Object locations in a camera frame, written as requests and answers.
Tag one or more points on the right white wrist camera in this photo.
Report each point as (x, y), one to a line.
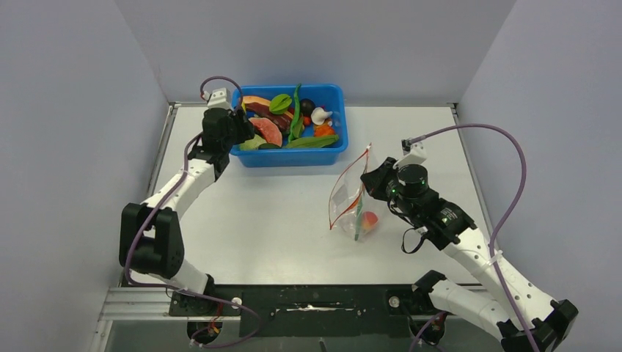
(414, 152)

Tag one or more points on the long green bean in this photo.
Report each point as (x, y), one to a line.
(359, 219)

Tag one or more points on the upright green bean pod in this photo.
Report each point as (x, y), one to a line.
(297, 122)

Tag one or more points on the clear zip top bag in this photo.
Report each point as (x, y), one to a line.
(346, 193)

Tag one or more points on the blue plastic bin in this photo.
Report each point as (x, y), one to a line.
(328, 96)

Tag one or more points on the orange carrot piece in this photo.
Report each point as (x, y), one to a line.
(323, 130)

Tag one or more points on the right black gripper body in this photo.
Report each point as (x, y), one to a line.
(386, 186)

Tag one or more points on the flat green leaf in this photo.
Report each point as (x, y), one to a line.
(312, 142)

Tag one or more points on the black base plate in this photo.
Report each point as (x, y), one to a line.
(309, 310)

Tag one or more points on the black plum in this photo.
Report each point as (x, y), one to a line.
(307, 107)

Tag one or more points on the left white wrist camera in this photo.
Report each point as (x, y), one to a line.
(218, 98)

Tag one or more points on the pale green cabbage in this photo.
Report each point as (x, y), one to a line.
(252, 144)

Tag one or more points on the white mushroom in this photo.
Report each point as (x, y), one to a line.
(319, 115)

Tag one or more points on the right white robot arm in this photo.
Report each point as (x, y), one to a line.
(518, 314)

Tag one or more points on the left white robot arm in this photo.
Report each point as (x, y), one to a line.
(151, 242)

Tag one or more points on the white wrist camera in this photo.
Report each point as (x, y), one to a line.
(414, 152)
(218, 98)

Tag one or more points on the pink watermelon slice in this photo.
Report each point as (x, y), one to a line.
(268, 130)

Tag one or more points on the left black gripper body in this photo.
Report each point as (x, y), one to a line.
(239, 130)

